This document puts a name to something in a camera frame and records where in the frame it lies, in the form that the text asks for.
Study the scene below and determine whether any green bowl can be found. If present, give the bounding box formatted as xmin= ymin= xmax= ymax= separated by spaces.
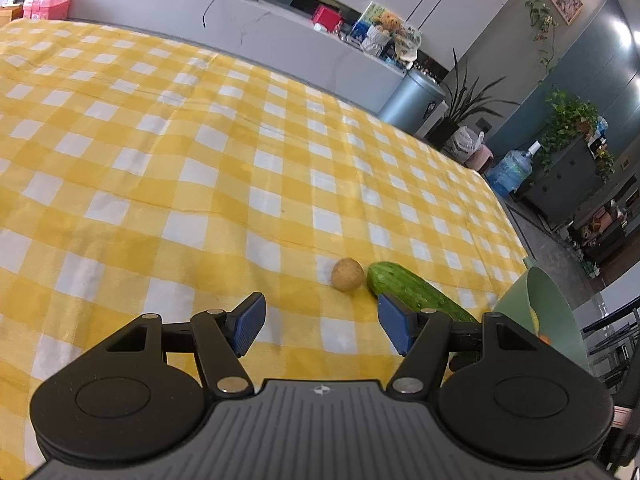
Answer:
xmin=492 ymin=266 xmax=591 ymax=368

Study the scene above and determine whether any red box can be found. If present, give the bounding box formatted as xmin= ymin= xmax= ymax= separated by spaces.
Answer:
xmin=312 ymin=4 xmax=345 ymax=34

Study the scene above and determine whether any spiky potted plant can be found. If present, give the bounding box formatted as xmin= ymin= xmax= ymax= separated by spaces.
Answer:
xmin=427 ymin=49 xmax=521 ymax=151

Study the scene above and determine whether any white marble television console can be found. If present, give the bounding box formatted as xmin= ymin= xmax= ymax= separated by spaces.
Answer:
xmin=0 ymin=0 xmax=408 ymax=117

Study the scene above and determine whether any white plastic bag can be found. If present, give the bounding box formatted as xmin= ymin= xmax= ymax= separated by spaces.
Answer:
xmin=444 ymin=127 xmax=486 ymax=163

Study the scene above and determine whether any dark teal cabinet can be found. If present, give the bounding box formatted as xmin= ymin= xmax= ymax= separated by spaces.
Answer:
xmin=520 ymin=135 xmax=608 ymax=231

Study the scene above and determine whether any blue water jug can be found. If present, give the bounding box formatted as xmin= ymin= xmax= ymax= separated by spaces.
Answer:
xmin=486 ymin=141 xmax=542 ymax=198

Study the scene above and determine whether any yellow checked tablecloth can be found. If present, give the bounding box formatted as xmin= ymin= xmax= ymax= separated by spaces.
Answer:
xmin=0 ymin=19 xmax=531 ymax=463

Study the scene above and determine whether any brown potato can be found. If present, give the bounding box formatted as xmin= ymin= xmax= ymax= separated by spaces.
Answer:
xmin=331 ymin=257 xmax=365 ymax=292

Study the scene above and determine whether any dark wooden shelf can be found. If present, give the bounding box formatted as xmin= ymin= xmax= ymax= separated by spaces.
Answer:
xmin=567 ymin=175 xmax=640 ymax=277

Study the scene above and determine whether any grey trash can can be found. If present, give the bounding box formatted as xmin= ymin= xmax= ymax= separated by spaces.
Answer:
xmin=377 ymin=69 xmax=447 ymax=136

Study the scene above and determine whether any colourful picture board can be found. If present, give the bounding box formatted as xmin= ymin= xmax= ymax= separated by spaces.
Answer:
xmin=350 ymin=1 xmax=422 ymax=48

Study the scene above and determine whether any green cucumber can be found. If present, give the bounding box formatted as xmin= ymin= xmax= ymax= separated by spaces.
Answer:
xmin=367 ymin=261 xmax=483 ymax=372

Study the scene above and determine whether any hanging vine plant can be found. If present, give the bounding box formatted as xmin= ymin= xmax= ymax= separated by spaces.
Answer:
xmin=524 ymin=0 xmax=562 ymax=86

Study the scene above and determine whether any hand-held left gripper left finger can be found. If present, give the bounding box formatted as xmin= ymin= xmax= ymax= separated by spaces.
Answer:
xmin=102 ymin=291 xmax=267 ymax=395

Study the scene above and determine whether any leafy green cabinet plant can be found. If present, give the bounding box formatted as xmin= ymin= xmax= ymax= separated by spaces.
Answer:
xmin=540 ymin=89 xmax=601 ymax=171

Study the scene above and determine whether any pink storage box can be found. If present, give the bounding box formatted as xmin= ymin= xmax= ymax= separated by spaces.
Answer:
xmin=22 ymin=0 xmax=72 ymax=21

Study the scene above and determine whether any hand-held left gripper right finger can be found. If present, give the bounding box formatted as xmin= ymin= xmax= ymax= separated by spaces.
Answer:
xmin=377 ymin=292 xmax=548 ymax=395

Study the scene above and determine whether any brown plush bear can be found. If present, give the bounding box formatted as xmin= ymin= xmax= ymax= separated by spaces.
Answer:
xmin=372 ymin=12 xmax=404 ymax=37

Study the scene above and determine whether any black cable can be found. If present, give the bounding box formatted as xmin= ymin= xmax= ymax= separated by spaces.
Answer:
xmin=202 ymin=0 xmax=236 ymax=29

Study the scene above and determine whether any pink stool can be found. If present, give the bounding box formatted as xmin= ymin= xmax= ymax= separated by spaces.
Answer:
xmin=465 ymin=144 xmax=495 ymax=171

